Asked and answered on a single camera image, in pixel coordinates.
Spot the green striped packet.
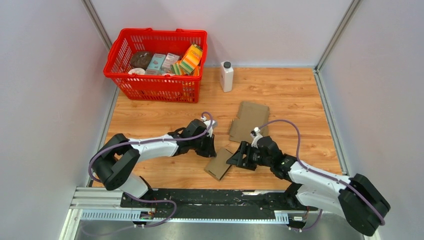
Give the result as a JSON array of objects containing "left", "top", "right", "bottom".
[{"left": 170, "top": 60, "right": 186, "bottom": 76}]

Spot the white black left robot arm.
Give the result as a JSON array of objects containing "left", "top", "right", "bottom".
[{"left": 89, "top": 116, "right": 217, "bottom": 208}]

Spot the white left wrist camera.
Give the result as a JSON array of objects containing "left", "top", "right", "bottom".
[{"left": 200, "top": 116, "right": 218, "bottom": 137}]

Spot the grey pink snack box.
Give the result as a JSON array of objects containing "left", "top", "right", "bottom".
[{"left": 161, "top": 53, "right": 180, "bottom": 73}]

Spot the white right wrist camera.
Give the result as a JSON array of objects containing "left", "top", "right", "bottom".
[{"left": 250, "top": 127, "right": 263, "bottom": 148}]

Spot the white bottle black cap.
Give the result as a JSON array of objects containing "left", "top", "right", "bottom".
[{"left": 220, "top": 61, "right": 234, "bottom": 93}]

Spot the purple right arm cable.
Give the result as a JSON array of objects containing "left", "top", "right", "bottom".
[{"left": 258, "top": 119, "right": 387, "bottom": 232}]

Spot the aluminium frame rail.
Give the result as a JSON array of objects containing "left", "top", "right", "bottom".
[{"left": 58, "top": 187, "right": 382, "bottom": 240}]

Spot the white round lid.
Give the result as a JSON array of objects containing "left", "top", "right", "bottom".
[{"left": 128, "top": 67, "right": 146, "bottom": 75}]

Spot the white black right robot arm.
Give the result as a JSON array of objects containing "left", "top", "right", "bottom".
[{"left": 226, "top": 136, "right": 391, "bottom": 237}]

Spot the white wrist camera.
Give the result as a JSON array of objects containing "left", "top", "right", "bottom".
[
  {"left": 250, "top": 127, "right": 263, "bottom": 148},
  {"left": 200, "top": 116, "right": 218, "bottom": 137}
]

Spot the brown cardboard box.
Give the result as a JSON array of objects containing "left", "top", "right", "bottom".
[{"left": 204, "top": 147, "right": 233, "bottom": 181}]

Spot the red plastic shopping basket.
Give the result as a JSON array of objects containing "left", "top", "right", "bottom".
[{"left": 103, "top": 28, "right": 208, "bottom": 103}]

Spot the brown round bag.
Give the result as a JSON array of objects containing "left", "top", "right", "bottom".
[{"left": 129, "top": 51, "right": 153, "bottom": 70}]

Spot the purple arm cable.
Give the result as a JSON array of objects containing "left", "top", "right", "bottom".
[
  {"left": 258, "top": 119, "right": 387, "bottom": 232},
  {"left": 87, "top": 111, "right": 215, "bottom": 229}
]

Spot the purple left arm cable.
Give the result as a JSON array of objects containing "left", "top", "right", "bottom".
[{"left": 87, "top": 111, "right": 215, "bottom": 229}]

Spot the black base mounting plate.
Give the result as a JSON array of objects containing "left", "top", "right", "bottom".
[{"left": 120, "top": 188, "right": 308, "bottom": 220}]

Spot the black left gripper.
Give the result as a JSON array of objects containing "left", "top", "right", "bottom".
[{"left": 190, "top": 132, "right": 216, "bottom": 158}]

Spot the teal snack box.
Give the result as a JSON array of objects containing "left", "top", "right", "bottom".
[{"left": 144, "top": 53, "right": 166, "bottom": 75}]

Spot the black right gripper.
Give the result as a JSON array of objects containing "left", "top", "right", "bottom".
[{"left": 226, "top": 141, "right": 272, "bottom": 172}]

